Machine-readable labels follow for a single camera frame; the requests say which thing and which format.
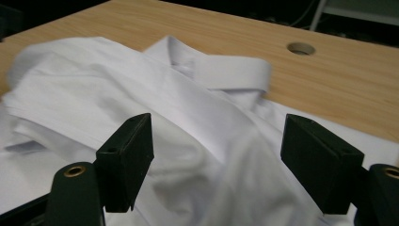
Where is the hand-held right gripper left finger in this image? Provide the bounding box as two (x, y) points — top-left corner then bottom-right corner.
(95, 112), (155, 214)

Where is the white dress shirt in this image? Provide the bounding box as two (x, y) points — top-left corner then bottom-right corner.
(0, 35), (399, 226)

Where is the grey metal stand frame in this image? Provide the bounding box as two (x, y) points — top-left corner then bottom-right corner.
(310, 0), (399, 27)

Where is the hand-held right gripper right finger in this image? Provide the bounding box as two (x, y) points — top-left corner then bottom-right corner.
(279, 113), (365, 216)

